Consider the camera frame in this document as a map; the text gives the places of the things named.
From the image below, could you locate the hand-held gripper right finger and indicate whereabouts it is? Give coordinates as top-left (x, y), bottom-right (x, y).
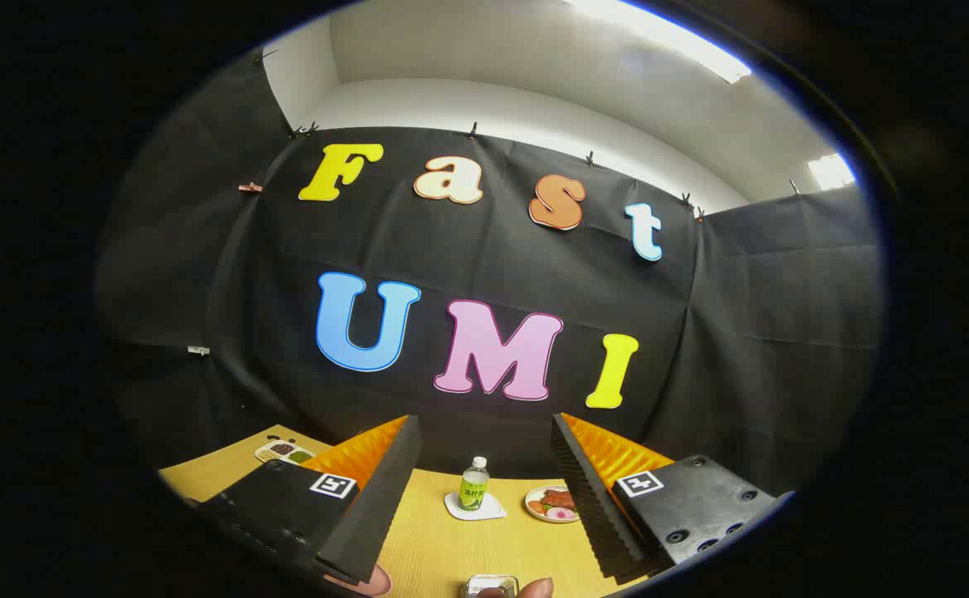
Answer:
top-left (551, 413), bottom-right (796, 582)

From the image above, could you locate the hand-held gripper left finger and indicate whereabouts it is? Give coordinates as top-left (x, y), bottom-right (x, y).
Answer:
top-left (198, 415), bottom-right (423, 586)

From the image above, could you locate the plate of toy food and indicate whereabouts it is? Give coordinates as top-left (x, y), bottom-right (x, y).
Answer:
top-left (524, 485), bottom-right (582, 524)

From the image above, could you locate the long ceiling light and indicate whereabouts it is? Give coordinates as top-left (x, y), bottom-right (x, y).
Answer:
top-left (563, 0), bottom-right (753, 86)

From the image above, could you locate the white divided seasoning dish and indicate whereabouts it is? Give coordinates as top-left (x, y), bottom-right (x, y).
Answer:
top-left (254, 435), bottom-right (317, 466)

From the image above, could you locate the metal wire cutlery rack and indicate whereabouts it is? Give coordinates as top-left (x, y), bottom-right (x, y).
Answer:
top-left (465, 574), bottom-right (521, 598)

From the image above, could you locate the small ceiling light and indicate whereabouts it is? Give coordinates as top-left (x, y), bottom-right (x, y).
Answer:
top-left (806, 153), bottom-right (857, 192)

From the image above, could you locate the green label drink bottle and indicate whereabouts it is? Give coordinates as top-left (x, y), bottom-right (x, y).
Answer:
top-left (457, 456), bottom-right (491, 512)

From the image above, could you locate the pink plate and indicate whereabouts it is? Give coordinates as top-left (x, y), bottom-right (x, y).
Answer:
top-left (324, 563), bottom-right (394, 598)

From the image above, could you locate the white coaster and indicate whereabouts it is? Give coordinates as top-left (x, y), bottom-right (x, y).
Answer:
top-left (443, 492), bottom-right (508, 522)

